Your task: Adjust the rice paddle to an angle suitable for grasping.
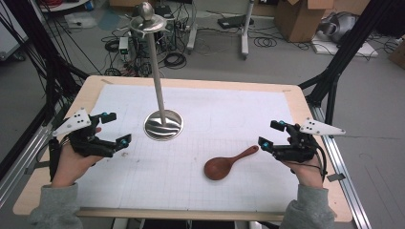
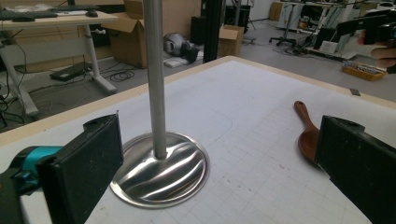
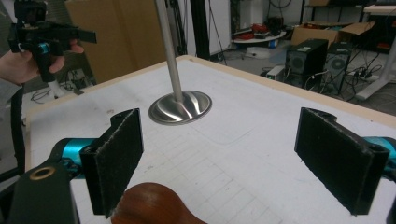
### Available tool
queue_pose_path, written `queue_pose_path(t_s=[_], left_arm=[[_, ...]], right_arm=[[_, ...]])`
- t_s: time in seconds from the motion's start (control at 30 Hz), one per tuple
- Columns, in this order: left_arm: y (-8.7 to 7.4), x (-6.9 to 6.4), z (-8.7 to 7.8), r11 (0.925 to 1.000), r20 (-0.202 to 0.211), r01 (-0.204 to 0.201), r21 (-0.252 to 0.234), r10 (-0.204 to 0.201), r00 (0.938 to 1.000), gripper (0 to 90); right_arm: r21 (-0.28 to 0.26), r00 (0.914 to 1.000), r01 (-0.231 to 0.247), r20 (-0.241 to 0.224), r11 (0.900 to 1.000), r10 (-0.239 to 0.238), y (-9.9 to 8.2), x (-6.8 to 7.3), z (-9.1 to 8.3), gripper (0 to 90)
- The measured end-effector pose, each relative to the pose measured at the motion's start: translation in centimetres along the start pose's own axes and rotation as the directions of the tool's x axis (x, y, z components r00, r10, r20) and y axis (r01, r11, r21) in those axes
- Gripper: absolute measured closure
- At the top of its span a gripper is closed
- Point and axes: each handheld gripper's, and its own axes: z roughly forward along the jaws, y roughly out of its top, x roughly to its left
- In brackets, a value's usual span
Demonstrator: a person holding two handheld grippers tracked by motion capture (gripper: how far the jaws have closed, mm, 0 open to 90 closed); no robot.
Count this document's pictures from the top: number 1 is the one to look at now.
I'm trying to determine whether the cardboard box corner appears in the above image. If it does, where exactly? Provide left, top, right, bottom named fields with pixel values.
left=388, top=39, right=405, bottom=70

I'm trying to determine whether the white grid mat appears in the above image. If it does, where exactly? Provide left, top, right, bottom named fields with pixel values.
left=75, top=83, right=300, bottom=214

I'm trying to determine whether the aluminium rail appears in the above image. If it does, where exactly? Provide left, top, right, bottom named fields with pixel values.
left=0, top=104, right=65, bottom=208
left=307, top=103, right=373, bottom=229

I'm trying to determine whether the white flat board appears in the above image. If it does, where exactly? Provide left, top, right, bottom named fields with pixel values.
left=310, top=32, right=380, bottom=59

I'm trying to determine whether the black flat device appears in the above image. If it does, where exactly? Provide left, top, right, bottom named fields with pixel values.
left=217, top=13, right=255, bottom=31

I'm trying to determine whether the brown wooden spoon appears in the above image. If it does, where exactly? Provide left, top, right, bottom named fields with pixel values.
left=203, top=144, right=260, bottom=181

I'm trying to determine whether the person's left hand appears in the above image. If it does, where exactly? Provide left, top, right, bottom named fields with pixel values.
left=51, top=126, right=104, bottom=189

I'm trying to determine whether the tall steel stand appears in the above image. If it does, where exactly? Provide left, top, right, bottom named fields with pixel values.
left=128, top=1, right=184, bottom=142

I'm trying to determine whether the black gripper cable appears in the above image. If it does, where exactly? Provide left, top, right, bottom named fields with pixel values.
left=313, top=139, right=329, bottom=183
left=48, top=136, right=64, bottom=183

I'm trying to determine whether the black metal frame strut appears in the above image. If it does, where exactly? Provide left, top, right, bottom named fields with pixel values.
left=0, top=0, right=92, bottom=128
left=298, top=0, right=397, bottom=126

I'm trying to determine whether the large coiled black cable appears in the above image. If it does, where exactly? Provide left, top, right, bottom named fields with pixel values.
left=162, top=52, right=188, bottom=70

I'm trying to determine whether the white stand leg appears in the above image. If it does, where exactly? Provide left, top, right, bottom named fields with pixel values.
left=185, top=0, right=199, bottom=55
left=240, top=0, right=256, bottom=60

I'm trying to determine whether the grey rounded device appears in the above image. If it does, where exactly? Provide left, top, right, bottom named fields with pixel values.
left=318, top=11, right=360, bottom=44

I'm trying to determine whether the small coiled black cable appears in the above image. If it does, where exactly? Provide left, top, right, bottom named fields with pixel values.
left=104, top=38, right=120, bottom=53

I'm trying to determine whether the black computer tower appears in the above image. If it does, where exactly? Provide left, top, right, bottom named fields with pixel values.
left=154, top=4, right=176, bottom=42
left=132, top=30, right=152, bottom=65

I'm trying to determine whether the person's right hand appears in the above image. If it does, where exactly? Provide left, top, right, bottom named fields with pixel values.
left=281, top=136, right=326, bottom=189

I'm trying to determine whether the thin looped black cable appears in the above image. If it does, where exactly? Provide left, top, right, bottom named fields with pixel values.
left=253, top=36, right=279, bottom=49

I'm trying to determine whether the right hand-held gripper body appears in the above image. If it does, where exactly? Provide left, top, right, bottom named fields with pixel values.
left=273, top=117, right=347, bottom=163

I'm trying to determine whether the white power supply unit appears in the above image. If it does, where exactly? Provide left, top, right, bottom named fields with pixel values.
left=117, top=36, right=130, bottom=55

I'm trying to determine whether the red cable bundle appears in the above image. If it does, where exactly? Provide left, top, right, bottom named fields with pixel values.
left=40, top=0, right=65, bottom=10

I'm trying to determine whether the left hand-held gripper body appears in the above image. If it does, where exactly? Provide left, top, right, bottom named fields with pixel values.
left=52, top=107, right=128, bottom=159

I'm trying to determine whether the small grey flat bracket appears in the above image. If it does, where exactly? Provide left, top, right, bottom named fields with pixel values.
left=327, top=173, right=347, bottom=183

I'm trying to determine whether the white round table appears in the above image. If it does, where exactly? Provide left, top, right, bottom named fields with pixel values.
left=37, top=0, right=93, bottom=13

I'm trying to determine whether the small dark flat bracket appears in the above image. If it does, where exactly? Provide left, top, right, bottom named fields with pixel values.
left=24, top=161, right=44, bottom=176

